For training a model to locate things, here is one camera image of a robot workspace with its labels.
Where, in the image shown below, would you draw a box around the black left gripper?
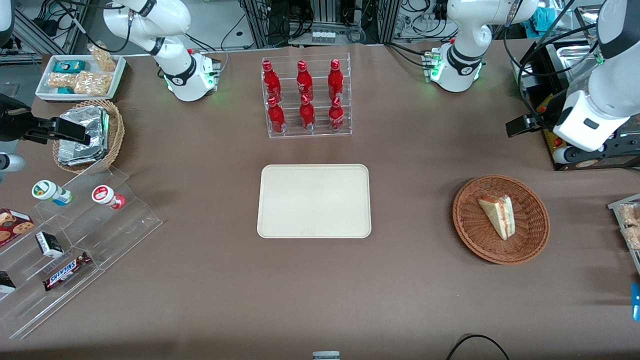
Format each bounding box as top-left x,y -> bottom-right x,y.
505,112 -> 562,139

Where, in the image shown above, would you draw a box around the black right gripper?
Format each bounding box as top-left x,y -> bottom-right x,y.
0,94 -> 92,147

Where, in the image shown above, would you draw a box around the triangular sandwich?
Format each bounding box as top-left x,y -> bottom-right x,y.
477,194 -> 516,242

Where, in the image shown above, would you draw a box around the white rectangular snack tray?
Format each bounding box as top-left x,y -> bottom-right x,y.
34,53 -> 127,102

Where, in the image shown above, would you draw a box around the tan deep wicker basket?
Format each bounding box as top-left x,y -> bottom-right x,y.
52,99 -> 126,175

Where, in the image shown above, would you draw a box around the brown round wicker basket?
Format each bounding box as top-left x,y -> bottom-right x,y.
452,174 -> 551,265

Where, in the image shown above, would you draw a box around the metal tray with snacks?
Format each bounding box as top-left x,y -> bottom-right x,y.
607,193 -> 640,276

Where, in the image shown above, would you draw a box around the cream rectangular serving tray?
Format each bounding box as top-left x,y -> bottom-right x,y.
256,163 -> 372,239

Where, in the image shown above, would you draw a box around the foil wrapped food packs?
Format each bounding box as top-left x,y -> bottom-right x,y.
57,105 -> 111,167

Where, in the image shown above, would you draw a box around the green lid yogurt cup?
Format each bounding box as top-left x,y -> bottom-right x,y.
31,179 -> 74,207

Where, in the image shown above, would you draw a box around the large clear bag of crackers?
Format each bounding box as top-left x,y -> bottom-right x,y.
73,70 -> 113,97

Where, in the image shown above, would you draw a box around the teal snack box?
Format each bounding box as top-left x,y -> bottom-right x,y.
53,59 -> 86,74

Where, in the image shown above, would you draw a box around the red lid yogurt cup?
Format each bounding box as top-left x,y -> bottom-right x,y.
91,184 -> 126,210

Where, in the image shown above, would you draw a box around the clear bag of nuts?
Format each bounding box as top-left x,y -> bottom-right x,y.
87,41 -> 118,73

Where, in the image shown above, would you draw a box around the stainless steel pan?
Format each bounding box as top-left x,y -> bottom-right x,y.
546,42 -> 599,73

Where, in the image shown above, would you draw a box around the red cookie box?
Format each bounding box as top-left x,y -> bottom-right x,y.
0,207 -> 35,249

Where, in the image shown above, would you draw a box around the small black white box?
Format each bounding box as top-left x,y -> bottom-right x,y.
35,231 -> 65,259

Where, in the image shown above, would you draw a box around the clear acrylic stepped stand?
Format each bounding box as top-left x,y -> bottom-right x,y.
0,165 -> 164,341

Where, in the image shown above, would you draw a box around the snickers chocolate bar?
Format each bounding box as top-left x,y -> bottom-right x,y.
42,251 -> 93,292

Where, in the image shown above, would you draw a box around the clear bag of puffed snacks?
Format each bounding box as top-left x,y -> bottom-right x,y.
618,201 -> 640,252

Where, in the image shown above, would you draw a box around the red cola bottle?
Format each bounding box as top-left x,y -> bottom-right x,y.
327,58 -> 345,101
267,96 -> 287,134
296,60 -> 315,102
262,60 -> 283,104
299,94 -> 317,132
328,96 -> 346,133

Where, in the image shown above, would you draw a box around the clear acrylic bottle rack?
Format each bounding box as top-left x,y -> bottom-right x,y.
260,52 -> 353,140

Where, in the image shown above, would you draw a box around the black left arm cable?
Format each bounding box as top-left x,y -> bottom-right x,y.
502,0 -> 607,132

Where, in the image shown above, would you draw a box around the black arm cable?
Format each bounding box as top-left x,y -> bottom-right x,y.
49,0 -> 135,55
502,0 -> 607,132

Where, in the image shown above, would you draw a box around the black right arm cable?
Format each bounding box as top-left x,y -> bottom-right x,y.
49,0 -> 135,55

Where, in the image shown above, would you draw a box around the black floor cable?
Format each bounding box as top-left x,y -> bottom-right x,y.
446,333 -> 511,360

